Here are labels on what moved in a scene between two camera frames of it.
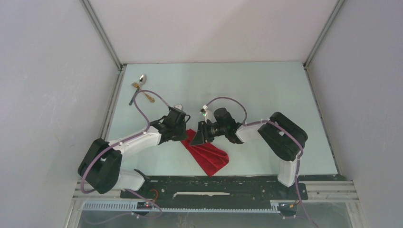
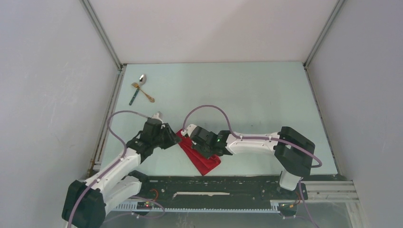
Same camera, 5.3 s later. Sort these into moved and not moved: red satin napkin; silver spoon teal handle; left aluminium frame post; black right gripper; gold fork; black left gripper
Moved: black left gripper; red satin napkin; black right gripper
Not moved: left aluminium frame post; silver spoon teal handle; gold fork
